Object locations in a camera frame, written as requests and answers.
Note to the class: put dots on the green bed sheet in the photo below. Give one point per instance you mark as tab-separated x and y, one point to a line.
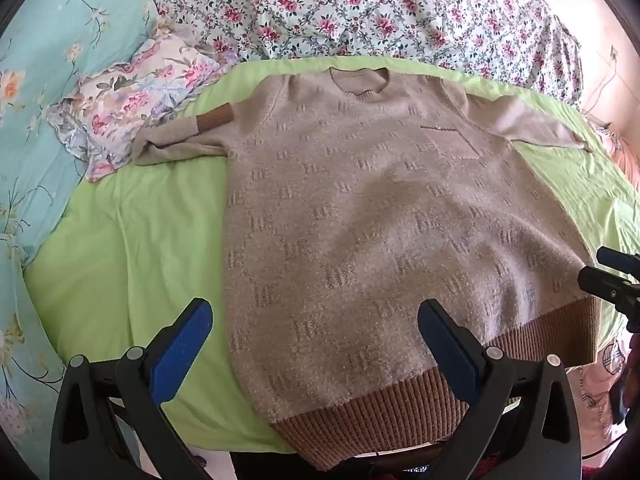
125	240

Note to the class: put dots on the beige knit sweater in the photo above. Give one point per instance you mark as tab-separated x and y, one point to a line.
380	200

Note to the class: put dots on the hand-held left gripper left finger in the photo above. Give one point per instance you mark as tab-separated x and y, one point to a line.
182	345

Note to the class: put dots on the teal floral blanket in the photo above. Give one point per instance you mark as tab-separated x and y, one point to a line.
45	110

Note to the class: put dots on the pastel floral pillow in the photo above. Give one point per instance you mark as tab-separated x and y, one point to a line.
135	105

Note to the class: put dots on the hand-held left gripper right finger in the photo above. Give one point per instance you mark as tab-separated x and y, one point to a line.
450	347

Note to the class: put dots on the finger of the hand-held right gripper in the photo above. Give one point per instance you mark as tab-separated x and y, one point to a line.
617	260
607	285

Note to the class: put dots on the rose print quilt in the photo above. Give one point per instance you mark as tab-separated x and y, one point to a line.
360	10

